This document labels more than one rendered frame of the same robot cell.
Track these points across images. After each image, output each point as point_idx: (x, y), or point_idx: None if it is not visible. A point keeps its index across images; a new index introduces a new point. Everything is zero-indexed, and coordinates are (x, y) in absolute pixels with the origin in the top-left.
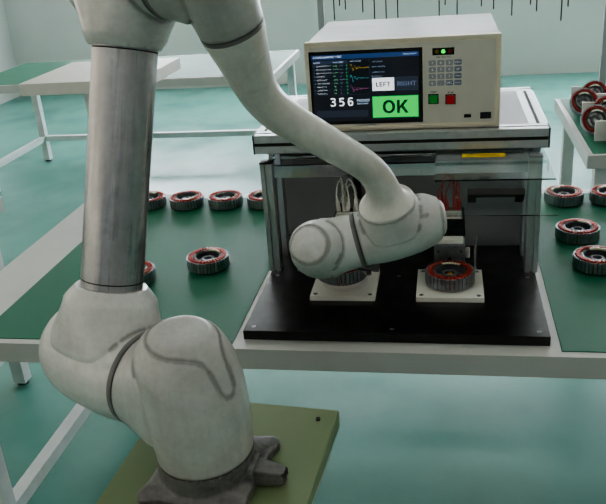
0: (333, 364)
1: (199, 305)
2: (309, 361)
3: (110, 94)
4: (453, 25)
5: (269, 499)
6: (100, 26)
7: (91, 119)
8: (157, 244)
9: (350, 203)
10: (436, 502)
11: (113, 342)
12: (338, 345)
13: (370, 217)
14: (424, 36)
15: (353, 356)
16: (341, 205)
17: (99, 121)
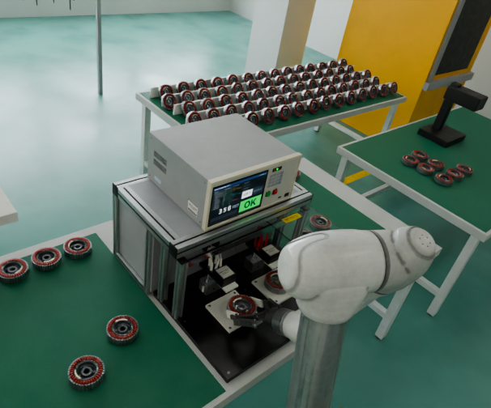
0: (275, 368)
1: (165, 371)
2: (265, 374)
3: (339, 348)
4: (250, 138)
5: None
6: (347, 315)
7: (322, 367)
8: (49, 329)
9: (194, 252)
10: None
11: None
12: (274, 357)
13: None
14: (270, 163)
15: (284, 359)
16: (205, 261)
17: (330, 367)
